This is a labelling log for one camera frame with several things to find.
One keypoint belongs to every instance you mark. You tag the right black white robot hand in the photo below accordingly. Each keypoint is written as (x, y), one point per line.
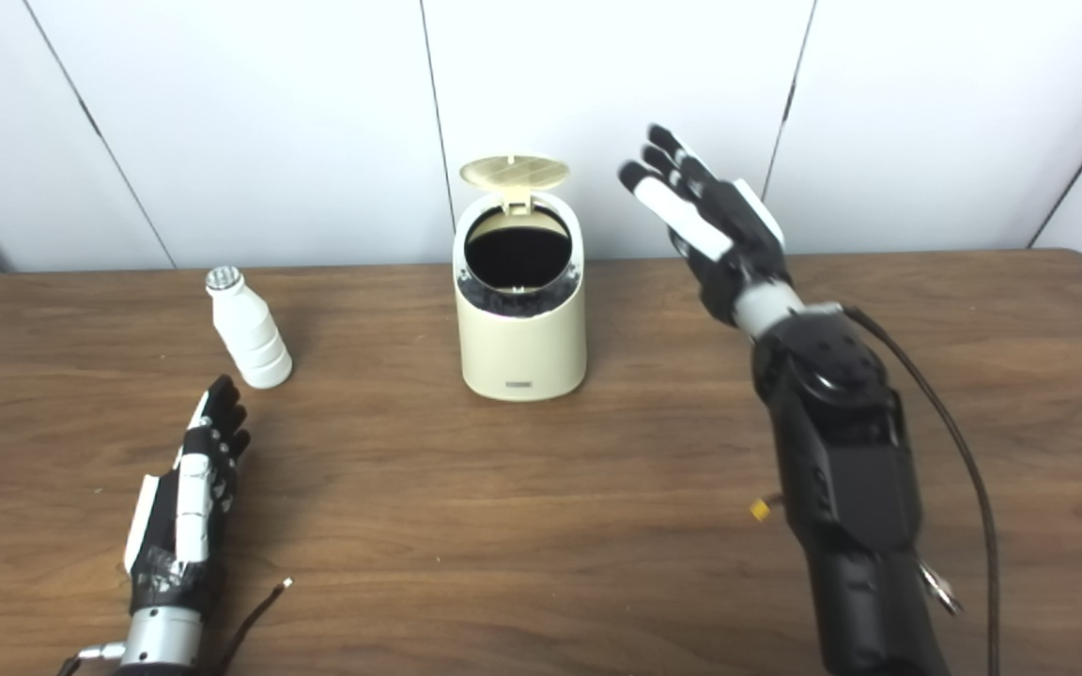
(729, 235)

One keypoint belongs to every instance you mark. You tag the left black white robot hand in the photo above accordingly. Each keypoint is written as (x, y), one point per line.
(192, 498)

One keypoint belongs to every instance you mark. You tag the small white plastic bottle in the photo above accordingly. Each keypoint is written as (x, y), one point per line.
(250, 333)

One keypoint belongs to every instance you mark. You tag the round cream bin lid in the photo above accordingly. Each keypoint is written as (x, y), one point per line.
(515, 171)

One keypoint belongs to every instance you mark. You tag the cream-colored bin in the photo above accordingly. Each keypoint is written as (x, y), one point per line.
(522, 352)

